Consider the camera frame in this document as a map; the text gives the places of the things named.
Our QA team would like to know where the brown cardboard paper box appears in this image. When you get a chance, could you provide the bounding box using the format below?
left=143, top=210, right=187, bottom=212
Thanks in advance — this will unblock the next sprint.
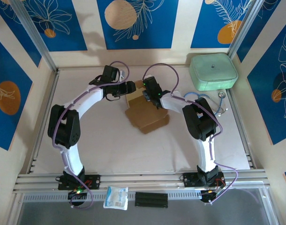
left=124, top=79, right=171, bottom=135

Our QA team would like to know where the mint green zip case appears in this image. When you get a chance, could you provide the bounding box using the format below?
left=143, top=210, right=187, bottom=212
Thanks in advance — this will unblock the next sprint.
left=189, top=53, right=239, bottom=91

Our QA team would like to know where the blue stethoscope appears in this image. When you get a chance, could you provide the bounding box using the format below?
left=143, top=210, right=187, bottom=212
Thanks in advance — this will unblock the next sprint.
left=183, top=90, right=228, bottom=118

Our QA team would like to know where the black ribbed block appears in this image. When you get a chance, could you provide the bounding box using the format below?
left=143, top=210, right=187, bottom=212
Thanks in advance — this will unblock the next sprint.
left=135, top=192, right=169, bottom=209

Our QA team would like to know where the white blue plastic packet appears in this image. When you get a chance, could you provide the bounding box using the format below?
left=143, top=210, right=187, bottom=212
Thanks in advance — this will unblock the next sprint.
left=103, top=186, right=129, bottom=210

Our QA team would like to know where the black right controller board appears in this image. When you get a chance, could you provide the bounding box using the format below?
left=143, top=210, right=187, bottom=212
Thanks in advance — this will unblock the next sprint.
left=200, top=189, right=219, bottom=203

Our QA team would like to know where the black controller board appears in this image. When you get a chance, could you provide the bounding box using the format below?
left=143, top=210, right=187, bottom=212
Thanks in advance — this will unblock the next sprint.
left=67, top=189, right=88, bottom=207
left=200, top=189, right=219, bottom=203

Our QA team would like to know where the black left controller board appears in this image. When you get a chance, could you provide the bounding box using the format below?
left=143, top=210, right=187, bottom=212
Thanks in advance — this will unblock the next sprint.
left=67, top=189, right=88, bottom=207

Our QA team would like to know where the grey metal sheet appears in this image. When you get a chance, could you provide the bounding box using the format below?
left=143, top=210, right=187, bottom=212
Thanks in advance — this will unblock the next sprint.
left=16, top=187, right=274, bottom=225

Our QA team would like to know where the aluminium table side rail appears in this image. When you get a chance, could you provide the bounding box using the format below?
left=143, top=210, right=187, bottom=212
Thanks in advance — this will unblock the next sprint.
left=28, top=70, right=60, bottom=174
left=227, top=89, right=255, bottom=168

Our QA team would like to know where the aluminium frame cross rail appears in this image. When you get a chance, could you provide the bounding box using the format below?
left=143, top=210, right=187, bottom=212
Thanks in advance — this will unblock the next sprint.
left=13, top=170, right=271, bottom=194

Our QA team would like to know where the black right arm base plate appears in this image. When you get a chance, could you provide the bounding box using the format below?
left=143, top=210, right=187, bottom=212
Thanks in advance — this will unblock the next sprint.
left=183, top=172, right=225, bottom=188

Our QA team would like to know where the aluminium frame post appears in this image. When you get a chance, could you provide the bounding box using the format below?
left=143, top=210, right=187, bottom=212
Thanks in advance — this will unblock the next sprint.
left=10, top=0, right=58, bottom=72
left=228, top=0, right=265, bottom=59

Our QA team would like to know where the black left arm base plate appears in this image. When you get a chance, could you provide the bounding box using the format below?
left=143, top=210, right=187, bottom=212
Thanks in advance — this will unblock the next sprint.
left=58, top=174, right=101, bottom=190

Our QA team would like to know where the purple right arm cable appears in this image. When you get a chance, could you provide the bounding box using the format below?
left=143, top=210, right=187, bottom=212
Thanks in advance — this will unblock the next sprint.
left=142, top=63, right=239, bottom=204

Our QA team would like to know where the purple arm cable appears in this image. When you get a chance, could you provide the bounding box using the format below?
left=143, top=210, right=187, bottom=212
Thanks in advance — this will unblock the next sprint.
left=142, top=63, right=239, bottom=204
left=52, top=60, right=131, bottom=210

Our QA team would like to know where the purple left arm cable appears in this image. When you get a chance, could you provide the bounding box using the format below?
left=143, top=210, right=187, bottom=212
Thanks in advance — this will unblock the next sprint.
left=52, top=60, right=131, bottom=210

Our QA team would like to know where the grey slotted cable duct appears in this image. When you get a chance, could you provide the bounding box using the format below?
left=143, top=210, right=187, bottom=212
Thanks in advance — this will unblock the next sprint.
left=23, top=190, right=202, bottom=203

